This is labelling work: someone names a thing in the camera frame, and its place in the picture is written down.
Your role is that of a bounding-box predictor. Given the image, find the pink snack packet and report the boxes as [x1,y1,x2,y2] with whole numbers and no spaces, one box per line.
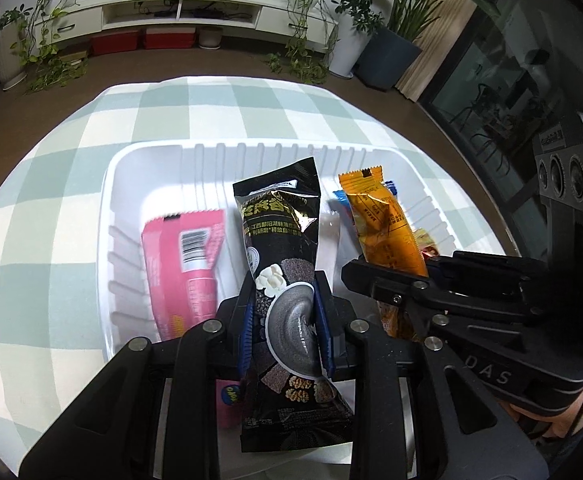
[140,208,246,430]

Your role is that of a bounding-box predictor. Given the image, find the black snack packet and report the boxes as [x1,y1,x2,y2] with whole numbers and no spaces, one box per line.
[232,157,355,453]

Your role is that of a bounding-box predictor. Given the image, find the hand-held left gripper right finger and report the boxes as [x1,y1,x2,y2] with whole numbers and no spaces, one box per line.
[314,270,547,480]

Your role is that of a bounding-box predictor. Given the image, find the orange snack bar packet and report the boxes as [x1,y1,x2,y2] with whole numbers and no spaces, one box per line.
[338,166,429,343]

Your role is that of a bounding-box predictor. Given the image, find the blue snack packet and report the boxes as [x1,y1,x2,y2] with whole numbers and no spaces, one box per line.
[331,180,401,221]

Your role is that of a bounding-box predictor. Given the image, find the glass sliding door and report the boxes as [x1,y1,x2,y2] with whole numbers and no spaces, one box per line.
[421,0,583,201]

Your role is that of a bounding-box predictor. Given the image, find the green white checked tablecloth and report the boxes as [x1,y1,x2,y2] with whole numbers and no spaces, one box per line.
[0,76,527,480]

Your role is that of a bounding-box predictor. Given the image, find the red storage box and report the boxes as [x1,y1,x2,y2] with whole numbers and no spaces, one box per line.
[92,31,140,56]
[144,30,195,50]

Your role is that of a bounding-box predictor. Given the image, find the large-leaf plant in dark pot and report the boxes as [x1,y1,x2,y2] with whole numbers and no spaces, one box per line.
[356,0,502,91]

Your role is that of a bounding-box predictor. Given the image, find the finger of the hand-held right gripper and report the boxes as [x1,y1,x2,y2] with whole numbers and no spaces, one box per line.
[341,257,527,343]
[439,250,552,301]

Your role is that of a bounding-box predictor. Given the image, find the trailing plant on cabinet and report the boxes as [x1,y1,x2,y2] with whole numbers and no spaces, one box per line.
[266,0,342,86]
[19,0,92,93]

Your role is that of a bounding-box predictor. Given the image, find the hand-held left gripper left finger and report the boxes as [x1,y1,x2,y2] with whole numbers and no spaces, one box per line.
[19,275,257,480]

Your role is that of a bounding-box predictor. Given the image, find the plant in white ribbed pot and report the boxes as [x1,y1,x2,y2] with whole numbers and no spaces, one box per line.
[0,5,30,88]

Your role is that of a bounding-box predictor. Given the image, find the white plastic tray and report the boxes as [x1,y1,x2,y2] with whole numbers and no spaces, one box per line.
[99,140,509,466]

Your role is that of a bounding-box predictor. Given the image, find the person's right hand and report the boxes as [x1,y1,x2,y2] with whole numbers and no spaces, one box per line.
[509,390,583,438]

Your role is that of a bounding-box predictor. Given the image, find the wooden slat panel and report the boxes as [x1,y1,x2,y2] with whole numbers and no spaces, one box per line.
[396,0,482,103]

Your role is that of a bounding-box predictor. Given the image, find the plant in white smooth pot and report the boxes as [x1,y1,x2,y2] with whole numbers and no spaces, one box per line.
[329,0,388,78]

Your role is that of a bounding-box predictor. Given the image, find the white television cabinet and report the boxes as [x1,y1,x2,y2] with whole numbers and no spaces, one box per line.
[26,0,342,56]

